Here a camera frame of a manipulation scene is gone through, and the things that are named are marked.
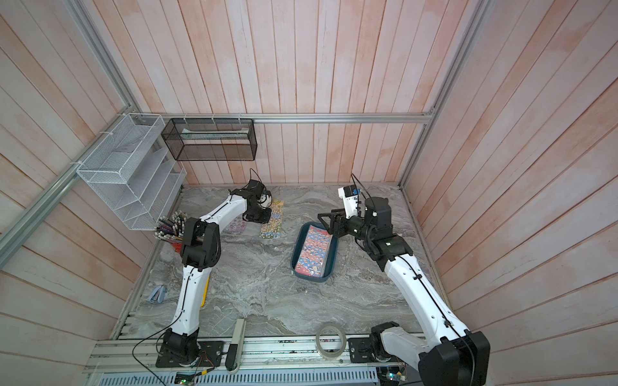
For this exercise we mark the grey stapler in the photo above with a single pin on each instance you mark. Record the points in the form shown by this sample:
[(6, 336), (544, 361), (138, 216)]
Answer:
[(234, 353)]

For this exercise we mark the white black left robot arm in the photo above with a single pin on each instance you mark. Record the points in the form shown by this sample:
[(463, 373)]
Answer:
[(200, 252)]

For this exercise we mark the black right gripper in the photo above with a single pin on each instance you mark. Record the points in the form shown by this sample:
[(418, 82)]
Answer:
[(338, 220)]

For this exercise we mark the pink sticker sheet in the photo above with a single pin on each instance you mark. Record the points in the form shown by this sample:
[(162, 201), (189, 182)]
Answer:
[(236, 227)]

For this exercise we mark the black mesh wall basket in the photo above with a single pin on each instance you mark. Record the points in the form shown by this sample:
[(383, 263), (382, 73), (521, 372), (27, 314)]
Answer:
[(211, 139)]

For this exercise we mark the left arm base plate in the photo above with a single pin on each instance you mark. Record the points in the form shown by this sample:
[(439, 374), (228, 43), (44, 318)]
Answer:
[(199, 353)]

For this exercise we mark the red blue cat sticker sheet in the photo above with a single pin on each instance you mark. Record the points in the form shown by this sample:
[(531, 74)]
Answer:
[(313, 255)]

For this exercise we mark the red pencil cup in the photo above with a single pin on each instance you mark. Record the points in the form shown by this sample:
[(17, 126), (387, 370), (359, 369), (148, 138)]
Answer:
[(171, 229)]

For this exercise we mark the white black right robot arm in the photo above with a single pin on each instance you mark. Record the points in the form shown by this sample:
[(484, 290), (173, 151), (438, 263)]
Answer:
[(449, 353)]

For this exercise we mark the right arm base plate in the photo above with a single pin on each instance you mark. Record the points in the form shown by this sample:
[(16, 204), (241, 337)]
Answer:
[(362, 350)]

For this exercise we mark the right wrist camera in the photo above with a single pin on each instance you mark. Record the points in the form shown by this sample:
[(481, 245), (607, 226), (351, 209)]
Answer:
[(350, 196)]

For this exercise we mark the clear tape roll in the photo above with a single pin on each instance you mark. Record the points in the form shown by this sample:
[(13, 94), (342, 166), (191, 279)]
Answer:
[(330, 341)]

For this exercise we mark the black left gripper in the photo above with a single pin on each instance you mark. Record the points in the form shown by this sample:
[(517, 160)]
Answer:
[(265, 219)]

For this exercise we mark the white mesh wall shelf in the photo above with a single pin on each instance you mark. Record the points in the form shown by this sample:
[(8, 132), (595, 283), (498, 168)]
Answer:
[(136, 180)]

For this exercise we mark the blue binder clip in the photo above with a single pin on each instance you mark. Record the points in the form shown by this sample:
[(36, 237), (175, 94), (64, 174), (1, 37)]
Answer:
[(158, 295)]

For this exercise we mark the colourful small sticker sheet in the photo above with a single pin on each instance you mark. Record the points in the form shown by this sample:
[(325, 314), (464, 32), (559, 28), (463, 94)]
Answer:
[(273, 229)]

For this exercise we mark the teal storage box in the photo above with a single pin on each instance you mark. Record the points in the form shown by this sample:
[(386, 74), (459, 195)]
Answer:
[(332, 252)]

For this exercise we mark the yellow calculator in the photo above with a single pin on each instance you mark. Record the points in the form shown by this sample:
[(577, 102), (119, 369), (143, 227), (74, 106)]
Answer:
[(205, 294)]

